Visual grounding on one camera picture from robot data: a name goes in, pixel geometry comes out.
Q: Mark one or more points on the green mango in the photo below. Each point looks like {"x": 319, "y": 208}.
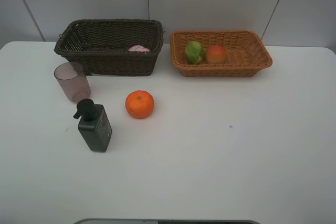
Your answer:
{"x": 194, "y": 52}

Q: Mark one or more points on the pink bottle white cap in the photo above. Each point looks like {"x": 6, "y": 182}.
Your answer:
{"x": 138, "y": 48}

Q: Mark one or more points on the purple translucent cup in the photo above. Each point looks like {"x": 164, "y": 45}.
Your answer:
{"x": 73, "y": 81}

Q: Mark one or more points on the round bread bun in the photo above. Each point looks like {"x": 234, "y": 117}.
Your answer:
{"x": 215, "y": 54}

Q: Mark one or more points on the black pump bottle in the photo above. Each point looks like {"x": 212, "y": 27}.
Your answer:
{"x": 94, "y": 125}

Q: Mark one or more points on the light brown wicker basket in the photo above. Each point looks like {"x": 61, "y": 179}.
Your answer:
{"x": 245, "y": 53}

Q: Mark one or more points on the dark brown wicker basket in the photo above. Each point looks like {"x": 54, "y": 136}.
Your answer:
{"x": 101, "y": 45}

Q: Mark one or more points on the orange tangerine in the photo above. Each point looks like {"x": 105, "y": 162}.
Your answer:
{"x": 139, "y": 104}

